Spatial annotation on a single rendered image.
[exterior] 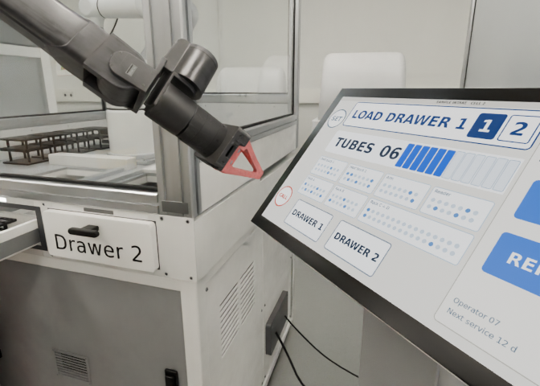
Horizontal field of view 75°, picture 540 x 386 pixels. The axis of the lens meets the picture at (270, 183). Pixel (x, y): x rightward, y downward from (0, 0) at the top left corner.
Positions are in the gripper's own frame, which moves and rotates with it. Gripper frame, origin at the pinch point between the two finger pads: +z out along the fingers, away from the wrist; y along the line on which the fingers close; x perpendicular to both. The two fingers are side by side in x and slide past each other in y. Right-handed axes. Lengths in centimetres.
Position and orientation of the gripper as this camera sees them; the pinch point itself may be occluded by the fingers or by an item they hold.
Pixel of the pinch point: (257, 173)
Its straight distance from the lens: 58.8
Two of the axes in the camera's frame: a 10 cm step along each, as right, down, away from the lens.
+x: -5.5, 8.3, -1.0
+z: 6.9, 5.1, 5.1
